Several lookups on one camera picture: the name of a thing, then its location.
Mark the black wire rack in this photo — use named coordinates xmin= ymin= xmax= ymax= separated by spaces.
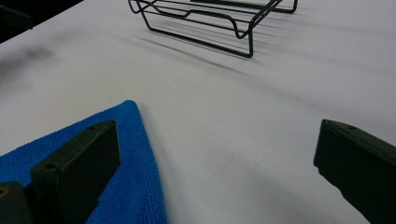
xmin=127 ymin=0 xmax=299 ymax=59

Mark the blue microfibre cloth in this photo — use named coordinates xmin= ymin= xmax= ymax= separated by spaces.
xmin=0 ymin=99 xmax=169 ymax=224

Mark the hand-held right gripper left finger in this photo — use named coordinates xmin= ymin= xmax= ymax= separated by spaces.
xmin=30 ymin=119 xmax=121 ymax=224

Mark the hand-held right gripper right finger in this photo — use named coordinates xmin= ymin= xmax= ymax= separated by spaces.
xmin=313 ymin=119 xmax=396 ymax=224

